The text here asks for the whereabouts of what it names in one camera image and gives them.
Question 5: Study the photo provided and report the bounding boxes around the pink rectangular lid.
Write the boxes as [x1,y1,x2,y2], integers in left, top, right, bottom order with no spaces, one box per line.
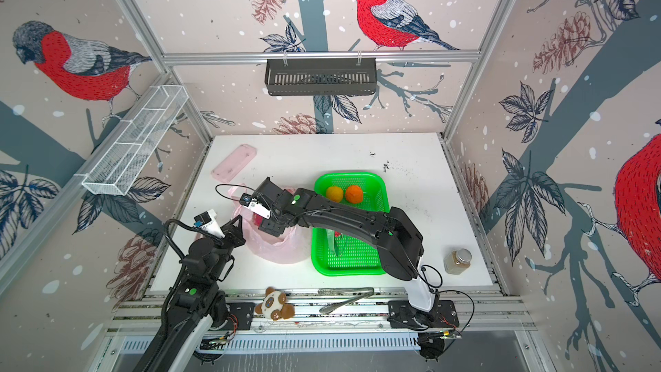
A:
[211,144,258,184]

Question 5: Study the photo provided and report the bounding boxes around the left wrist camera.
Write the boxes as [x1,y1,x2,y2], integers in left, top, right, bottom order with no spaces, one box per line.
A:
[194,209,225,239]

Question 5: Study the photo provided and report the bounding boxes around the white wire mesh shelf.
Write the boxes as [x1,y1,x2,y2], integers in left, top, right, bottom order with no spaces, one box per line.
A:
[82,84,189,196]

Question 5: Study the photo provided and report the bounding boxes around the green plastic basket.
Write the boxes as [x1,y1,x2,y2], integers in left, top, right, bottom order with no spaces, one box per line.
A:
[311,172,390,277]

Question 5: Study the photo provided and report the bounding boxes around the yellow fruit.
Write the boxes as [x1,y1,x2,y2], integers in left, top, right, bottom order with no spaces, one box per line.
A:
[325,186,344,203]

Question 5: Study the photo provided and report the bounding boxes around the metal tongs on rail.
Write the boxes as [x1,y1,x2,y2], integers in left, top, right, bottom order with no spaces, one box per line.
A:
[318,287,375,315]

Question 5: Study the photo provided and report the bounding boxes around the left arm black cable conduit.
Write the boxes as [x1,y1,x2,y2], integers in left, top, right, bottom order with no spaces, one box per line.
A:
[162,219,202,270]

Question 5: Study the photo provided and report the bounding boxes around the orange fruit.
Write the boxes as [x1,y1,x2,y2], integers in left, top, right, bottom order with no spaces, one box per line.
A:
[344,185,364,204]

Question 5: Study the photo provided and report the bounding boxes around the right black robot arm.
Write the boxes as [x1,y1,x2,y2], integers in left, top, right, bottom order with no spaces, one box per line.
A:
[241,178,435,313]

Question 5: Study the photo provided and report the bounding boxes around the small glass jar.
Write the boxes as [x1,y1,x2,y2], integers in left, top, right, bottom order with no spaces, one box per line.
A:
[443,248,473,276]

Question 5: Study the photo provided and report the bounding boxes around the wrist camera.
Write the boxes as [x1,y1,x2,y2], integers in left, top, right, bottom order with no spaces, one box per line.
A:
[239,193,271,219]
[194,209,225,239]

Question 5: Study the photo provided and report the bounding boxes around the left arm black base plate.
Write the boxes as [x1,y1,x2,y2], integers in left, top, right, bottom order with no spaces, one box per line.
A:
[222,302,256,332]

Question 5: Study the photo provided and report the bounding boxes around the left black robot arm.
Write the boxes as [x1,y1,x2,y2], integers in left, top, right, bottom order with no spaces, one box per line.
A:
[134,215,245,371]

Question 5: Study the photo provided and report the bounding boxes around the panda plush toy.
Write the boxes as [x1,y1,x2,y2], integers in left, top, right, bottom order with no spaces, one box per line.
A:
[255,287,295,321]

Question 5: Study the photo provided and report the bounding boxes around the aluminium horizontal frame bar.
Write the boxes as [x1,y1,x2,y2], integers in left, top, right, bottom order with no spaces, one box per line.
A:
[161,50,483,66]

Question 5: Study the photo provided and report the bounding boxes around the black hanging wall basket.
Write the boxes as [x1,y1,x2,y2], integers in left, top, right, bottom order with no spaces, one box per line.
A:
[264,58,377,96]

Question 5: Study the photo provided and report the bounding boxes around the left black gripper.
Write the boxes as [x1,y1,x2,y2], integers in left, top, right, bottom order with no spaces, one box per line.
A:
[207,214,245,282]

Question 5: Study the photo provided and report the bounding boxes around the pink plastic bag with fruit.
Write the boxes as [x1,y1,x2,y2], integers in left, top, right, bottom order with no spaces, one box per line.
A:
[221,187,312,265]

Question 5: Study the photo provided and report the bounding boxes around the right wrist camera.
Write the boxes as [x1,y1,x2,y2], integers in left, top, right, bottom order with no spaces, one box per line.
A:
[239,193,271,219]

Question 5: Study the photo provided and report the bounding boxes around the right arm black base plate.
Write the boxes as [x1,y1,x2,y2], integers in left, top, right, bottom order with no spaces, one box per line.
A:
[387,298,460,332]

